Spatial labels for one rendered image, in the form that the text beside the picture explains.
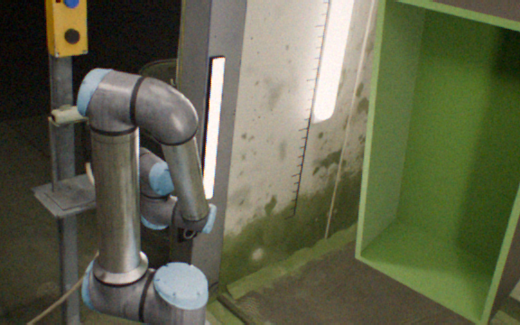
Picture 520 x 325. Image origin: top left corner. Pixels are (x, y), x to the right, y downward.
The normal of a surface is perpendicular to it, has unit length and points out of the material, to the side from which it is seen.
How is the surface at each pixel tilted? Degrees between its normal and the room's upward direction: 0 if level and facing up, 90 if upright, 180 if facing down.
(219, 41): 90
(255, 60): 90
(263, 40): 90
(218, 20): 90
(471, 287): 12
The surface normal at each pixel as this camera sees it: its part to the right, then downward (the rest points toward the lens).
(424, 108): -0.66, 0.45
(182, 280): 0.20, -0.87
